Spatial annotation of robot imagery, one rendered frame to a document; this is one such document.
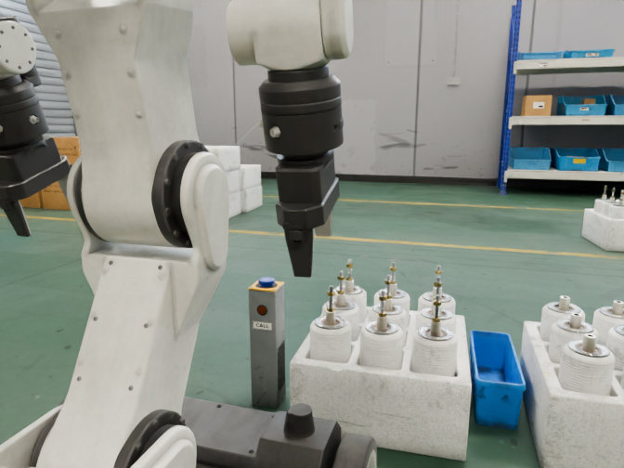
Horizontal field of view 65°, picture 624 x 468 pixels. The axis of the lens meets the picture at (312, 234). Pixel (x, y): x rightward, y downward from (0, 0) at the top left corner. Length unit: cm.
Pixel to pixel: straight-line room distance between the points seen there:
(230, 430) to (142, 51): 61
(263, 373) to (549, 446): 65
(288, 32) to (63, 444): 53
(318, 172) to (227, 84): 638
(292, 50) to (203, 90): 654
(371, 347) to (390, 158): 520
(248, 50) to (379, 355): 76
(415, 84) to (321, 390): 530
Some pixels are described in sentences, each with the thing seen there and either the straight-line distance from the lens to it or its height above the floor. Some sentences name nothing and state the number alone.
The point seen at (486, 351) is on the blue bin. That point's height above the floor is 6.
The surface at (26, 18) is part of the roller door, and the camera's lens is 722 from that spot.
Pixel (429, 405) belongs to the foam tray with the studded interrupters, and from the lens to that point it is 112.
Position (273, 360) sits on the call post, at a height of 13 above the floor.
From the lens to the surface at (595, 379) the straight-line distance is 115.
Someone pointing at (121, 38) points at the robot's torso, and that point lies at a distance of 61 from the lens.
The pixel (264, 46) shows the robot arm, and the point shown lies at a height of 77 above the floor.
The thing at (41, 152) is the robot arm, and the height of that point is 66.
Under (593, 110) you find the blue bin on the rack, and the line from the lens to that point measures 556.
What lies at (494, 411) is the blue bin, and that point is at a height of 4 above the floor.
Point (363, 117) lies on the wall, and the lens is 625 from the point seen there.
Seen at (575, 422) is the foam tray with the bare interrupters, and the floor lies 13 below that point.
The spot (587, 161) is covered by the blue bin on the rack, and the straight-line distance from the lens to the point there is 554.
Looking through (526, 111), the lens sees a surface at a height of 83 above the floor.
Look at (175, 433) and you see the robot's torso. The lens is 66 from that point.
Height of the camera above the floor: 70
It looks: 13 degrees down
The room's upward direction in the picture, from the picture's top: straight up
